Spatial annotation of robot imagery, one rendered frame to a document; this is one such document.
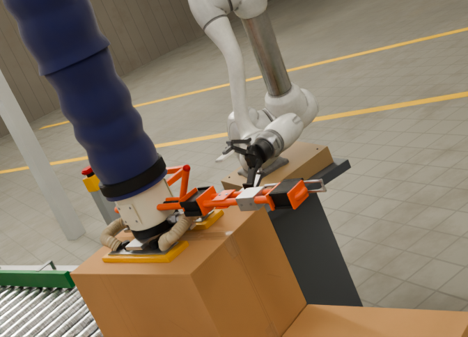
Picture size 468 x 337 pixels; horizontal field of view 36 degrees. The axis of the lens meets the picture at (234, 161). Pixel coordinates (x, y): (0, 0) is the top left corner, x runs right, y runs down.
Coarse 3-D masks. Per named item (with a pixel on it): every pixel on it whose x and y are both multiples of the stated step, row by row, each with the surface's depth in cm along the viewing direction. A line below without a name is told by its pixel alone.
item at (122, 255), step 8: (128, 240) 238; (152, 240) 229; (120, 248) 242; (144, 248) 233; (152, 248) 228; (176, 248) 223; (184, 248) 225; (104, 256) 242; (112, 256) 239; (120, 256) 236; (128, 256) 233; (136, 256) 230; (144, 256) 228; (152, 256) 225; (160, 256) 222; (168, 256) 220
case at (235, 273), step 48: (192, 240) 229; (240, 240) 224; (96, 288) 241; (144, 288) 224; (192, 288) 209; (240, 288) 221; (288, 288) 239; (144, 336) 238; (192, 336) 221; (240, 336) 219
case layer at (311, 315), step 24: (312, 312) 239; (336, 312) 233; (360, 312) 227; (384, 312) 222; (408, 312) 217; (432, 312) 212; (456, 312) 208; (288, 336) 231; (312, 336) 226; (336, 336) 221; (360, 336) 216; (384, 336) 211; (408, 336) 206; (432, 336) 202; (456, 336) 198
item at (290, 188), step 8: (280, 184) 198; (288, 184) 196; (296, 184) 194; (272, 192) 195; (280, 192) 193; (288, 192) 190; (280, 200) 195; (288, 200) 193; (272, 208) 196; (280, 208) 195; (288, 208) 194
